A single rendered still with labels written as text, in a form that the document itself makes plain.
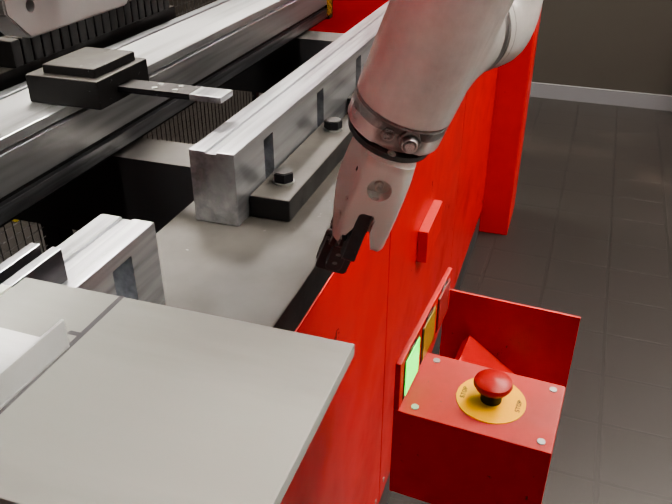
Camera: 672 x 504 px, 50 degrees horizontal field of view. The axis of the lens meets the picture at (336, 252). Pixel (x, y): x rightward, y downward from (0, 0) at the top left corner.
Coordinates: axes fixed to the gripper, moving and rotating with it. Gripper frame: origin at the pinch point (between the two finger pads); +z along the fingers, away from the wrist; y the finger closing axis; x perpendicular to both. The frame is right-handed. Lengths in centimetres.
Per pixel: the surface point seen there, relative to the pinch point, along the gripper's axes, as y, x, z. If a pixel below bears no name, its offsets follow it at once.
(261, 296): -1.3, 5.6, 7.6
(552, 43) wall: 317, -142, 101
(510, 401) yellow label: -7.7, -21.8, 6.9
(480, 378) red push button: -6.9, -17.7, 5.5
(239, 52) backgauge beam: 74, 15, 24
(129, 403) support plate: -27.9, 14.6, -9.7
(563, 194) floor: 184, -124, 106
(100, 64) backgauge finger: 30.4, 31.3, 7.0
